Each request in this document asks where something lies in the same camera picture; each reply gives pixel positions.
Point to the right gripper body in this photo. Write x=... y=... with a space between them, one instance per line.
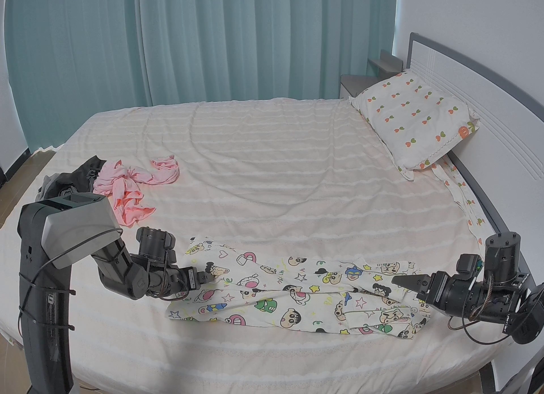
x=448 y=296

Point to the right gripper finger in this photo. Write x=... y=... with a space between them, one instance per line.
x=416 y=286

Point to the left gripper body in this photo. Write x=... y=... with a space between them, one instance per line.
x=182 y=281

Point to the white printed pyjama top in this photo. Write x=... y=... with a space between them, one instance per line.
x=276 y=294

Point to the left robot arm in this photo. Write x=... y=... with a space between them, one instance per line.
x=46 y=298

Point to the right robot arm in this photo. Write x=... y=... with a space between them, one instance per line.
x=503 y=256

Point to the pile of clothes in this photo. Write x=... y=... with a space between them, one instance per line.
x=80 y=175

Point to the pink garment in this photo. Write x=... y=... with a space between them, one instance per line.
x=123 y=188

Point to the bed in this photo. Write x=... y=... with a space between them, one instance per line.
x=276 y=150

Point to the white printed pillow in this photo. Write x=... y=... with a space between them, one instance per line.
x=412 y=116

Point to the black chest of drawers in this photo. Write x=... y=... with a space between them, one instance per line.
x=2 y=174

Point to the grey bedside table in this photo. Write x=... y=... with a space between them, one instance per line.
x=357 y=84

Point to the blue-green curtain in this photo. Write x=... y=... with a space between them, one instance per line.
x=76 y=43
x=263 y=22

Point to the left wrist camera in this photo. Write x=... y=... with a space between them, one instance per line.
x=172 y=258

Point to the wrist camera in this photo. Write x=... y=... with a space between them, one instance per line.
x=469 y=265
x=172 y=258

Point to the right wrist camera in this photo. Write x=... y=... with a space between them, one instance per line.
x=469 y=265

